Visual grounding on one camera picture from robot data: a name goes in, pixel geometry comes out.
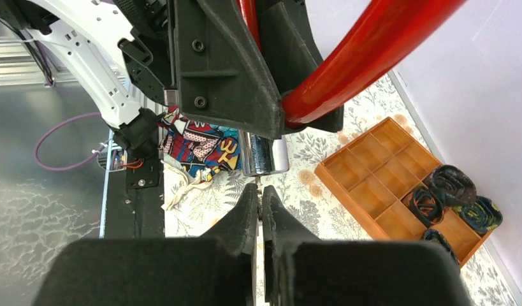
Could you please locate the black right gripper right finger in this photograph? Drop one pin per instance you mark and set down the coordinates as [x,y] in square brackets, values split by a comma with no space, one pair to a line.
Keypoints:
[302,269]

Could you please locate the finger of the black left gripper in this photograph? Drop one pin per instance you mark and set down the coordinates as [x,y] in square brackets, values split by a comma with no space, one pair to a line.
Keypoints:
[221,76]
[287,43]

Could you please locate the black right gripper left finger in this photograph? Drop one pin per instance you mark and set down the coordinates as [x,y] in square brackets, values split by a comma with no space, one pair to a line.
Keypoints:
[215,268]

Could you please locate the red cable lock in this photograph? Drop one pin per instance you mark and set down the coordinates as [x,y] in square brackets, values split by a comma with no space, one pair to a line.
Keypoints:
[385,33]

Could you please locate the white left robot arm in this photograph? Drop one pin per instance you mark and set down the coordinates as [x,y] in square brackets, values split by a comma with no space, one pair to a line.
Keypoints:
[137,36]

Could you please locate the colourful comic print cloth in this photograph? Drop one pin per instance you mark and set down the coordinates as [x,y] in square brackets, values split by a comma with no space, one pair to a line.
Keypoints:
[201,149]

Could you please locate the orange compartment tray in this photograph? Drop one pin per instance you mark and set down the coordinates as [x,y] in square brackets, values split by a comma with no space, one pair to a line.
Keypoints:
[373,177]

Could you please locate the dark rolled sock right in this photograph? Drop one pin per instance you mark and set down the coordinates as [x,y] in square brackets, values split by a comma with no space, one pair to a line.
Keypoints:
[434,236]

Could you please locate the dark rolled sock middle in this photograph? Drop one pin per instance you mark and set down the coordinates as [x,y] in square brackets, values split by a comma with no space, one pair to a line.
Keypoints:
[424,206]

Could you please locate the dark rolled sock back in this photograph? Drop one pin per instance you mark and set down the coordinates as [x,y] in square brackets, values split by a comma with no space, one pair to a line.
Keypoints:
[451,186]

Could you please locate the dark green rolled sock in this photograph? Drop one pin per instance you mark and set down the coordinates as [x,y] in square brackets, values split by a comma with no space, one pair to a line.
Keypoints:
[482,216]

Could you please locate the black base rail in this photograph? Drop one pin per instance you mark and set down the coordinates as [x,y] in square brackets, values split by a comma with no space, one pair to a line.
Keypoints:
[132,200]

